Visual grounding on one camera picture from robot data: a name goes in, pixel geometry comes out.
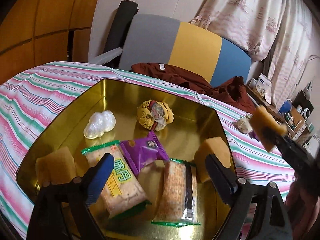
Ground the wooden wardrobe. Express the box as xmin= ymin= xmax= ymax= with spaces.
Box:
xmin=1 ymin=0 xmax=97 ymax=83

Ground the black rolled mat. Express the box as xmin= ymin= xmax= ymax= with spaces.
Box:
xmin=104 ymin=0 xmax=139 ymax=53

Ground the grey yellow blue headboard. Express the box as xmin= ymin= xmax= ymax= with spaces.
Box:
xmin=119 ymin=14 xmax=251 ymax=87

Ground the yellow sponge block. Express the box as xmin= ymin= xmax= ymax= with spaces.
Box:
xmin=193 ymin=137 xmax=231 ymax=183
xmin=35 ymin=146 xmax=77 ymax=187
xmin=249 ymin=105 xmax=287 ymax=152

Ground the wooden side shelf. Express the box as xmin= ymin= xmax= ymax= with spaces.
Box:
xmin=245 ymin=86 xmax=311 ymax=145

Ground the pink patterned curtain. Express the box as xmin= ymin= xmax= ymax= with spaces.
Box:
xmin=191 ymin=0 xmax=312 ymax=109

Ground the dark red garment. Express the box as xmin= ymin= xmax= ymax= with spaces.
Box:
xmin=131 ymin=63 xmax=255 ymax=114

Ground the green cracker packet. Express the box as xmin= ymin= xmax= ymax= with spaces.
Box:
xmin=81 ymin=140 xmax=151 ymax=219

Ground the purple snack packet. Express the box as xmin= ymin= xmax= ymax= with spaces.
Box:
xmin=120 ymin=131 xmax=169 ymax=177

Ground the grey bed rail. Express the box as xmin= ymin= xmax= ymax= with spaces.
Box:
xmin=88 ymin=47 xmax=123 ymax=65

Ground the person right forearm sleeve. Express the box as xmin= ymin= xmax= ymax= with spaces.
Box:
xmin=285 ymin=181 xmax=319 ymax=239

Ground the white blue medicine box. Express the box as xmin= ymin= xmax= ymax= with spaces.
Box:
xmin=255 ymin=74 xmax=272 ymax=97

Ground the gold metal tin tray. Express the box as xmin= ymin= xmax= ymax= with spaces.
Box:
xmin=17 ymin=79 xmax=234 ymax=239

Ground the striped pink green tablecloth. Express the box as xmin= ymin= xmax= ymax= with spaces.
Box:
xmin=1 ymin=61 xmax=295 ymax=239

